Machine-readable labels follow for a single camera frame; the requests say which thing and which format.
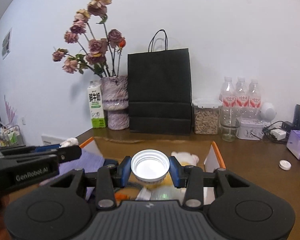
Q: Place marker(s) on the right water bottle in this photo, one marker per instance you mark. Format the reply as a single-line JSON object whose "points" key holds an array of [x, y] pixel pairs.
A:
{"points": [[254, 99]]}

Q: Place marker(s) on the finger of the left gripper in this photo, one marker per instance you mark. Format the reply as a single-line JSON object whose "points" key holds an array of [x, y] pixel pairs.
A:
{"points": [[47, 148]]}

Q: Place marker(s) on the white power adapter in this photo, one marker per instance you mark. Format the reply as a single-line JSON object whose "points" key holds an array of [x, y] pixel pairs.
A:
{"points": [[278, 134]]}

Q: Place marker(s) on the red cardboard pumpkin box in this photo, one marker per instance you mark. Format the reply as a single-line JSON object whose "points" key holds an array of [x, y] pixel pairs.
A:
{"points": [[208, 152]]}

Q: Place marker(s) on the purple tissue pack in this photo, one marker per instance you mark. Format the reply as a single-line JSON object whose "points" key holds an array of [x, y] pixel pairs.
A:
{"points": [[293, 143]]}

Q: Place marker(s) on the water bottle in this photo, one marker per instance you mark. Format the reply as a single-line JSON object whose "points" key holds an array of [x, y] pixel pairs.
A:
{"points": [[254, 99], [242, 97], [228, 99]]}

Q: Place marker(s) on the white calendar card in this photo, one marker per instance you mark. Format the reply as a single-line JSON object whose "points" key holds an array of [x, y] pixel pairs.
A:
{"points": [[50, 140]]}

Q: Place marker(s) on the wire rack with items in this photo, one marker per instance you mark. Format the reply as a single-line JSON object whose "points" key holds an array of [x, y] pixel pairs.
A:
{"points": [[10, 135]]}

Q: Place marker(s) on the left water bottle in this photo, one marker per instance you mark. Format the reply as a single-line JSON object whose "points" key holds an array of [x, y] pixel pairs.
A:
{"points": [[228, 99]]}

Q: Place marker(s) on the middle water bottle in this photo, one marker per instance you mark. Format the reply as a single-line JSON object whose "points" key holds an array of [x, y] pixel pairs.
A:
{"points": [[242, 97]]}

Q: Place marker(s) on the purple woven cloth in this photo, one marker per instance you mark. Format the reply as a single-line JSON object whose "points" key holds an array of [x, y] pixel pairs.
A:
{"points": [[88, 161]]}

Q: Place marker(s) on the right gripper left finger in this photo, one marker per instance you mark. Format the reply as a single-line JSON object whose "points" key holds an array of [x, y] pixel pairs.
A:
{"points": [[110, 176]]}

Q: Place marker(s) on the small white round cap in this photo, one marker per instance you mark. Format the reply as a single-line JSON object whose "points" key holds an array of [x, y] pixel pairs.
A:
{"points": [[285, 165]]}

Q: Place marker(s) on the white plastic jar lid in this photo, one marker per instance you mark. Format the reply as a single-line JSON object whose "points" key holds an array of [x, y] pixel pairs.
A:
{"points": [[150, 166]]}

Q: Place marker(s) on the black upright device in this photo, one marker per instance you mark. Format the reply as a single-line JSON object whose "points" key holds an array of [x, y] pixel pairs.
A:
{"points": [[296, 118]]}

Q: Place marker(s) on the white round speaker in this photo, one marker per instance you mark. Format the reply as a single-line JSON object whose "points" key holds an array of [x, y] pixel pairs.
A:
{"points": [[267, 112]]}

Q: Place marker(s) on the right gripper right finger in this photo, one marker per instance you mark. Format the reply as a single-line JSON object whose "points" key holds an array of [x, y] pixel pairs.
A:
{"points": [[191, 178]]}

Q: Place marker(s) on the white patterned tin box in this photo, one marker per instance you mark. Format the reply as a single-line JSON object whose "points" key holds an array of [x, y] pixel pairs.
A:
{"points": [[250, 129]]}

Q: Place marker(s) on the yellow white plush toy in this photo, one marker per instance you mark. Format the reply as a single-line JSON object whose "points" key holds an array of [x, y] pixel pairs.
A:
{"points": [[165, 190]]}

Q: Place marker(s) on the purple marbled vase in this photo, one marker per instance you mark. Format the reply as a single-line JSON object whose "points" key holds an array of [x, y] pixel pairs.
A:
{"points": [[115, 101]]}

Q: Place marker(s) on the dried rose bouquet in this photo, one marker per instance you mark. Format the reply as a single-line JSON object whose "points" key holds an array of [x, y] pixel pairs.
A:
{"points": [[100, 55]]}

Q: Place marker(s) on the empty clear glass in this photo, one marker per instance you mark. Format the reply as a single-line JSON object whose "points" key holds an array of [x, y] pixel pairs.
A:
{"points": [[229, 131]]}

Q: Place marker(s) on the small white tissue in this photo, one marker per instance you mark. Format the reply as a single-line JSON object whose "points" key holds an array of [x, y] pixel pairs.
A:
{"points": [[69, 142]]}

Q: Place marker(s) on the clear pellet storage container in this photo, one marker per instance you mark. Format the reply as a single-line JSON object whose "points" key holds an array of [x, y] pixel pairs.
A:
{"points": [[206, 116]]}

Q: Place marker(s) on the green white milk carton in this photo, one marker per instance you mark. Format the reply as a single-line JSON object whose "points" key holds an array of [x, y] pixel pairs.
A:
{"points": [[95, 105]]}

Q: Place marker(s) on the orange dried flower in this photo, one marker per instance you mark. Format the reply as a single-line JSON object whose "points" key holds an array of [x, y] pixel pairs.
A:
{"points": [[122, 196]]}

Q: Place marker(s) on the black paper shopping bag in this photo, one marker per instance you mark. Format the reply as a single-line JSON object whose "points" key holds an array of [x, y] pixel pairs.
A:
{"points": [[160, 91]]}

